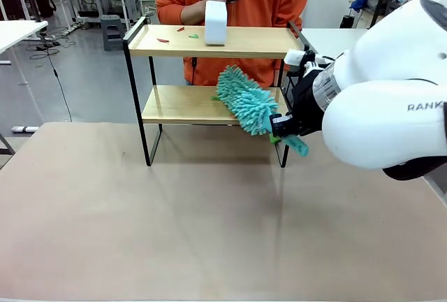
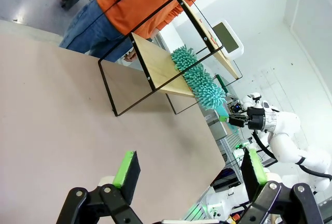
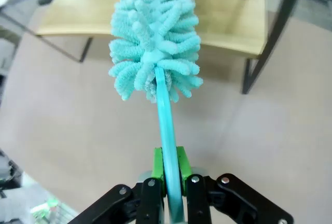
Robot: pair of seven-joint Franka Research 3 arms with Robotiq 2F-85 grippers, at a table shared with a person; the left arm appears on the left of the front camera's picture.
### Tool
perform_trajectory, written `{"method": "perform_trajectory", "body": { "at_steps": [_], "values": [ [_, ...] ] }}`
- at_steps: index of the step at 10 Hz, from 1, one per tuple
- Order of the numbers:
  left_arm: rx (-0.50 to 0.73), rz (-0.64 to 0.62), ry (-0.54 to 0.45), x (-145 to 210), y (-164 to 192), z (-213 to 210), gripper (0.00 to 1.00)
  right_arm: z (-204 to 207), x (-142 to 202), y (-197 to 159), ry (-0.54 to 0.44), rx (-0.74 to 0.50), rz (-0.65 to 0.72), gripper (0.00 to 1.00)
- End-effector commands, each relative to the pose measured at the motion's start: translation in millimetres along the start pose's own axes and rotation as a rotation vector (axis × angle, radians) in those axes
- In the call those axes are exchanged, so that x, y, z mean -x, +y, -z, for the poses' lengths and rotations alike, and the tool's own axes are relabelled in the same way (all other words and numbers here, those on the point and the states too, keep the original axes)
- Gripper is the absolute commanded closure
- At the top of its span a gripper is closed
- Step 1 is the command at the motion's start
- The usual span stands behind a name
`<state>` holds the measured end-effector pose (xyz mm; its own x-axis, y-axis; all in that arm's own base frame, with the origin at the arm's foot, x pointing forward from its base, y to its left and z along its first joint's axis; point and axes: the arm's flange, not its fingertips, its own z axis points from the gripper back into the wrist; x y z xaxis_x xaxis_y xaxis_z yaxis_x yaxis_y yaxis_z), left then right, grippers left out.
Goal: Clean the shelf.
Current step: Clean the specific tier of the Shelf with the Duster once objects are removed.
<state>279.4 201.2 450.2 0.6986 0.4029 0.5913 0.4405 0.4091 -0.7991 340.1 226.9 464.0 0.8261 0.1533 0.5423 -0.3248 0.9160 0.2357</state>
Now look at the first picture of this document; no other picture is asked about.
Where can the small green paper scrap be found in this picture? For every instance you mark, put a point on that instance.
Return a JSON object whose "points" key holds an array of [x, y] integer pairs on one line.
{"points": [[215, 98]]}

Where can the black frame wooden shelf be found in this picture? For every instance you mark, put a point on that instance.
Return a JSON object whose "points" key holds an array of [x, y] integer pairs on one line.
{"points": [[209, 106]]}

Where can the person's right forearm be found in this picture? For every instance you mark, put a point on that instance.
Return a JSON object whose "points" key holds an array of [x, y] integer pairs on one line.
{"points": [[186, 13]]}

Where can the white rectangular container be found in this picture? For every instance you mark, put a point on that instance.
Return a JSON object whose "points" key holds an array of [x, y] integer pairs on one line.
{"points": [[216, 22]]}

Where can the white floor power strip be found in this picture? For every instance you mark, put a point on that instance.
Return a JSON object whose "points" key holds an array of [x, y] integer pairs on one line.
{"points": [[25, 129]]}

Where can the long red paper scrap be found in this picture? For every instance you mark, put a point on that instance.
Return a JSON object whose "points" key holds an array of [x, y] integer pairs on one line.
{"points": [[162, 40]]}

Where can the teal microfiber duster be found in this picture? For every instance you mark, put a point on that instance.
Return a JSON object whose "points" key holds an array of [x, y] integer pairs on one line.
{"points": [[244, 101]]}

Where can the white table behind shelf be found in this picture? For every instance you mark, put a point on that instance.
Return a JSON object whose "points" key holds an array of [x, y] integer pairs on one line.
{"points": [[331, 41]]}

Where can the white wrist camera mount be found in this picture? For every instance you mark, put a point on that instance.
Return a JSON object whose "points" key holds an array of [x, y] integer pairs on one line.
{"points": [[297, 58]]}

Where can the grey plastic step stool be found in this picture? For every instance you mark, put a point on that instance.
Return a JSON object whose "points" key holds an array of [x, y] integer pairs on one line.
{"points": [[111, 31]]}

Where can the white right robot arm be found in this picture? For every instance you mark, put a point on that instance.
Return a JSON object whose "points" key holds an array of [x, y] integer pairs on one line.
{"points": [[384, 106]]}

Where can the white side table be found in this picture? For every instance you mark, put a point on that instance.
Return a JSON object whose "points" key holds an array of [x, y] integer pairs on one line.
{"points": [[14, 34]]}

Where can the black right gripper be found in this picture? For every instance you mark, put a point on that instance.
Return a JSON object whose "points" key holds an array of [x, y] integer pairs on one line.
{"points": [[307, 106]]}

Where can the black backpack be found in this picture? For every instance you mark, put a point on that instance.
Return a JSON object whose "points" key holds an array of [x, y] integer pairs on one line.
{"points": [[44, 3]]}

